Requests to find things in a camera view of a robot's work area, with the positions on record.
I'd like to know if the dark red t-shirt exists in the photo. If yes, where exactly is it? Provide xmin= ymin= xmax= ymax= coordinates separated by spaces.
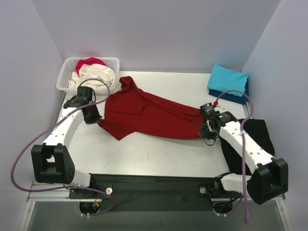
xmin=99 ymin=76 xmax=203 ymax=140

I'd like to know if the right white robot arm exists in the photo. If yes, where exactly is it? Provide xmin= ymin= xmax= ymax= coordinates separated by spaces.
xmin=198 ymin=103 xmax=289 ymax=205

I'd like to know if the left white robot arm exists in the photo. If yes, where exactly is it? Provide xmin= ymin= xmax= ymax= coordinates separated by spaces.
xmin=31 ymin=87 xmax=101 ymax=198

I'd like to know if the cream white t-shirt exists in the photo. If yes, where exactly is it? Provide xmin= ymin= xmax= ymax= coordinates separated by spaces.
xmin=68 ymin=64 xmax=116 ymax=89

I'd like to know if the bright red t-shirt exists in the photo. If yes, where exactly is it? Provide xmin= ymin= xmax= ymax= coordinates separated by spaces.
xmin=75 ymin=57 xmax=106 ymax=75

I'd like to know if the white plastic basket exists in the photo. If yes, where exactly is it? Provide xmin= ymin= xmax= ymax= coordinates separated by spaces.
xmin=56 ymin=57 xmax=120 ymax=95

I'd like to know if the dark blue folded t-shirt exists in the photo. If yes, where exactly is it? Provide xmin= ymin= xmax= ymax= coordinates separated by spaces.
xmin=208 ymin=78 xmax=251 ymax=105

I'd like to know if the turquoise folded t-shirt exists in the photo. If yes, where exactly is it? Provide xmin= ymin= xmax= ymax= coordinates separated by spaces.
xmin=207 ymin=64 xmax=248 ymax=97

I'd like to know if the black t-shirt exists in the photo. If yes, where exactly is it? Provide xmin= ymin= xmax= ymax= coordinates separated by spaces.
xmin=219 ymin=119 xmax=275 ymax=175

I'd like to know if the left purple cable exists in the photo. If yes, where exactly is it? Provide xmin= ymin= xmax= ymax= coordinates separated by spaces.
xmin=11 ymin=78 xmax=114 ymax=215

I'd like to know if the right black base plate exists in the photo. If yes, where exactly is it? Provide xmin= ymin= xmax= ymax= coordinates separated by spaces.
xmin=198 ymin=181 xmax=241 ymax=199

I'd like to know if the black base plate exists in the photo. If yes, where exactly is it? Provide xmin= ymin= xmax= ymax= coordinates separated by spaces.
xmin=198 ymin=181 xmax=241 ymax=199
xmin=69 ymin=182 xmax=114 ymax=199

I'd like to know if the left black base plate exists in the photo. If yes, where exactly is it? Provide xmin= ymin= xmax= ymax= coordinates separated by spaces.
xmin=69 ymin=182 xmax=114 ymax=199

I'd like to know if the aluminium rail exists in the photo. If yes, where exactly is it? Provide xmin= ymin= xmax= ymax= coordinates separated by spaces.
xmin=26 ymin=179 xmax=286 ymax=203

